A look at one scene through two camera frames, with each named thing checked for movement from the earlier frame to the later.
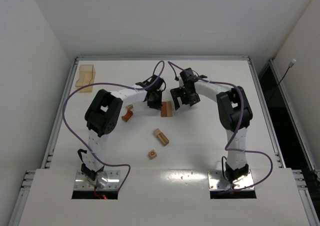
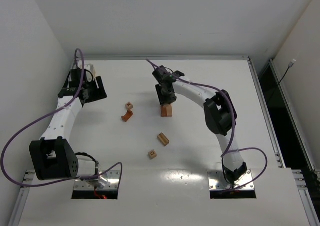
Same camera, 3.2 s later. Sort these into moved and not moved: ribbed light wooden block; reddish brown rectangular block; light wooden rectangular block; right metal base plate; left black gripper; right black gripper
Moved: right black gripper; left black gripper
Not moved: ribbed light wooden block; reddish brown rectangular block; light wooden rectangular block; right metal base plate
